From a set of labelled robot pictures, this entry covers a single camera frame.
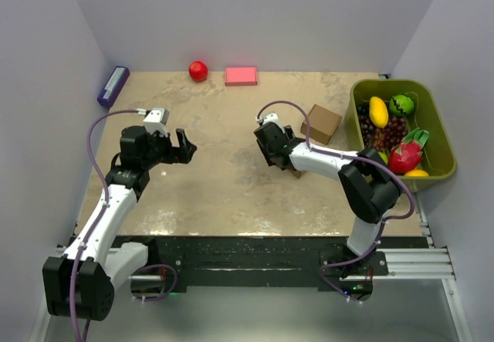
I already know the purple grapes bunch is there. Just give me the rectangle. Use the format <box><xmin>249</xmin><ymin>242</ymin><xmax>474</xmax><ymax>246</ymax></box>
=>
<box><xmin>357</xmin><ymin>103</ymin><xmax>409</xmax><ymax>152</ymax></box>

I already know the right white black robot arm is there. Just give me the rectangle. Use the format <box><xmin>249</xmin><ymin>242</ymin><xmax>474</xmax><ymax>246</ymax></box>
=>
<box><xmin>254</xmin><ymin>120</ymin><xmax>403</xmax><ymax>275</ymax></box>

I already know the purple blue box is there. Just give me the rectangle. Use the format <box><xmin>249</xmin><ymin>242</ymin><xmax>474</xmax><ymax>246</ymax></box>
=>
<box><xmin>97</xmin><ymin>66</ymin><xmax>130</xmax><ymax>109</ymax></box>

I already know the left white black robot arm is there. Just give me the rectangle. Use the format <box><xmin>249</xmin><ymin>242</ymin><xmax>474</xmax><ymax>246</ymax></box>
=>
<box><xmin>42</xmin><ymin>126</ymin><xmax>197</xmax><ymax>321</ymax></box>

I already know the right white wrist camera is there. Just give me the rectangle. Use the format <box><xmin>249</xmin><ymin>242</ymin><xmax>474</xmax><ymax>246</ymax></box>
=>
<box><xmin>256</xmin><ymin>112</ymin><xmax>281</xmax><ymax>127</ymax></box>

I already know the red apple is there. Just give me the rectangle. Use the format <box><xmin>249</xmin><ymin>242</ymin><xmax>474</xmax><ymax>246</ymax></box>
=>
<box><xmin>188</xmin><ymin>61</ymin><xmax>208</xmax><ymax>83</ymax></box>

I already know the red dragon fruit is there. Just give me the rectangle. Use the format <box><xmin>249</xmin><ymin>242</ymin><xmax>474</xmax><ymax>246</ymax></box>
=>
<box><xmin>388</xmin><ymin>128</ymin><xmax>429</xmax><ymax>174</ymax></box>

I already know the olive green plastic bin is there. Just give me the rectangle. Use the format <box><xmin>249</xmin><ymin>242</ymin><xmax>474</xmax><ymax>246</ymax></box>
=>
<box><xmin>344</xmin><ymin>79</ymin><xmax>457</xmax><ymax>193</ymax></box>

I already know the small folded cardboard box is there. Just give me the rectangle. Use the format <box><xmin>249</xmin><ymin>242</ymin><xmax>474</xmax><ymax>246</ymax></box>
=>
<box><xmin>300</xmin><ymin>104</ymin><xmax>342</xmax><ymax>145</ymax></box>

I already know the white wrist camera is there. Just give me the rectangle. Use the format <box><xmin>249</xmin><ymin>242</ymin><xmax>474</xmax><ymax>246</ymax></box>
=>
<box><xmin>137</xmin><ymin>107</ymin><xmax>170</xmax><ymax>137</ymax></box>
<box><xmin>256</xmin><ymin>112</ymin><xmax>281</xmax><ymax>127</ymax></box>

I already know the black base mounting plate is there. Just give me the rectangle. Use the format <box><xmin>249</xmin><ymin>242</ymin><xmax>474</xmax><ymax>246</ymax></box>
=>
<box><xmin>112</xmin><ymin>235</ymin><xmax>388</xmax><ymax>300</ymax></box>

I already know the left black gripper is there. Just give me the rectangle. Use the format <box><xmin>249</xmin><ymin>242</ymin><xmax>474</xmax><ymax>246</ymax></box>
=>
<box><xmin>141</xmin><ymin>127</ymin><xmax>196</xmax><ymax>169</ymax></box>

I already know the pink rectangular box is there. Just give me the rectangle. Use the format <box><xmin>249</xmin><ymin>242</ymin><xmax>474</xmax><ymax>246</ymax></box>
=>
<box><xmin>225</xmin><ymin>67</ymin><xmax>258</xmax><ymax>86</ymax></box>

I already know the large brown cardboard box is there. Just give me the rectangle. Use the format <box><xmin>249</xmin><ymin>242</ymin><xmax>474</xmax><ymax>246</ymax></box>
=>
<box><xmin>288</xmin><ymin>170</ymin><xmax>305</xmax><ymax>179</ymax></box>

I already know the yellow mango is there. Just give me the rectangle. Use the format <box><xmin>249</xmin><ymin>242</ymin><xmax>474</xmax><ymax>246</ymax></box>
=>
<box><xmin>369</xmin><ymin>97</ymin><xmax>389</xmax><ymax>128</ymax></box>

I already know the green round fruit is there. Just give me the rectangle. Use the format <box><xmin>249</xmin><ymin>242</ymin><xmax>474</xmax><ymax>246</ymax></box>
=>
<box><xmin>388</xmin><ymin>93</ymin><xmax>415</xmax><ymax>117</ymax></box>

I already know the orange fruit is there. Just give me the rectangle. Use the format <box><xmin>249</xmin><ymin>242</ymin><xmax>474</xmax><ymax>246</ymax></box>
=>
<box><xmin>404</xmin><ymin>169</ymin><xmax>429</xmax><ymax>178</ymax></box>

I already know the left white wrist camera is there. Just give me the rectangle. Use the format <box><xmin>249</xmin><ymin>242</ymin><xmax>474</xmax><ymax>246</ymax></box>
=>
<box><xmin>137</xmin><ymin>107</ymin><xmax>170</xmax><ymax>137</ymax></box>

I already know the aluminium rail frame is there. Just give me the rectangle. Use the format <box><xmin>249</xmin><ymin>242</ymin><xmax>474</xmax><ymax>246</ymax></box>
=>
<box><xmin>29</xmin><ymin>196</ymin><xmax>474</xmax><ymax>341</ymax></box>

